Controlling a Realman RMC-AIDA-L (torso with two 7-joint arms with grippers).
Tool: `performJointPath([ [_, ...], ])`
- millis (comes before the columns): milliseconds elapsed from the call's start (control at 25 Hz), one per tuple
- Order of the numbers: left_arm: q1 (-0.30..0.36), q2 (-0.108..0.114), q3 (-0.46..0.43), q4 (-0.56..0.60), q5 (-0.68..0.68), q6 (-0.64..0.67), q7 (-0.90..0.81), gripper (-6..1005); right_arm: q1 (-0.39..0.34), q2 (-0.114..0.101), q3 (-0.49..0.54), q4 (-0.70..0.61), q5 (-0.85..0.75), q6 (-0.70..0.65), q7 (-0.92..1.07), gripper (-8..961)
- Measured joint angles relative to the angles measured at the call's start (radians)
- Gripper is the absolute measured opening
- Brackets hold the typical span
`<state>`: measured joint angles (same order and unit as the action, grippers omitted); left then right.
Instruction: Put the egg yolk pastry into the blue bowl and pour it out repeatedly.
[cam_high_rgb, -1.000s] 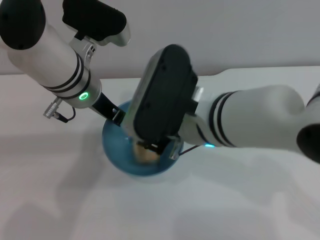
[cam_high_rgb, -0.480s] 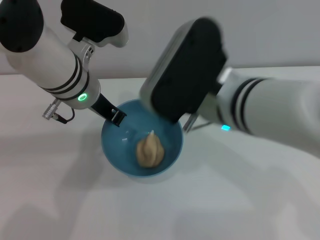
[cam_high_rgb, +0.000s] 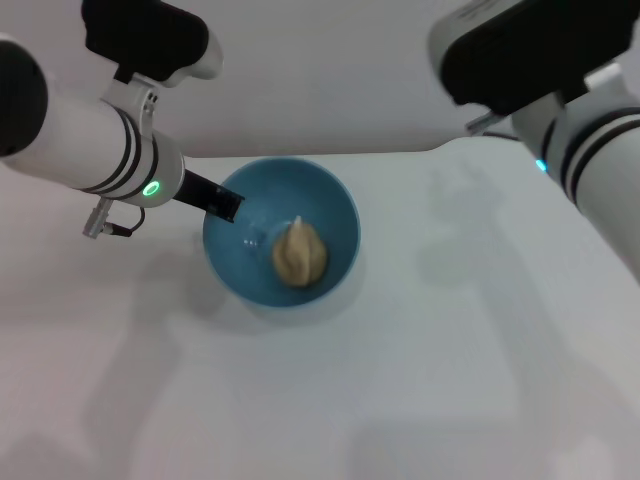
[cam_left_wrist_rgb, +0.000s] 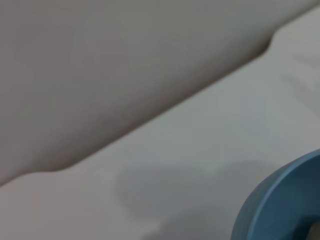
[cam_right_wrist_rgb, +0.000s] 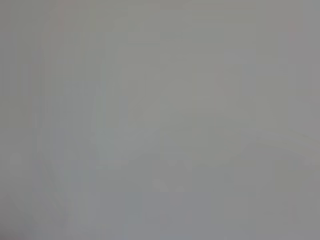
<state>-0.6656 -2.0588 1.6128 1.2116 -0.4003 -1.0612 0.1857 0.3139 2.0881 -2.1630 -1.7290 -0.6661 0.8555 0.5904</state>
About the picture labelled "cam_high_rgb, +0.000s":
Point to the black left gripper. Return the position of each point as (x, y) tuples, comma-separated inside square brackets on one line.
[(197, 190)]

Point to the blue bowl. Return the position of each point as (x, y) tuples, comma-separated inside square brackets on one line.
[(310, 190)]

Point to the beige egg yolk pastry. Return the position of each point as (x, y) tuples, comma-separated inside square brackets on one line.
[(300, 255)]

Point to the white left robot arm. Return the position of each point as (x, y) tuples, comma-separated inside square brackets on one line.
[(75, 130)]

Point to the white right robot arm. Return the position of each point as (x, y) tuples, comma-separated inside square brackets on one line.
[(595, 150)]

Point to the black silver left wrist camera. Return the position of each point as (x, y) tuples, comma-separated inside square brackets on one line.
[(145, 35)]

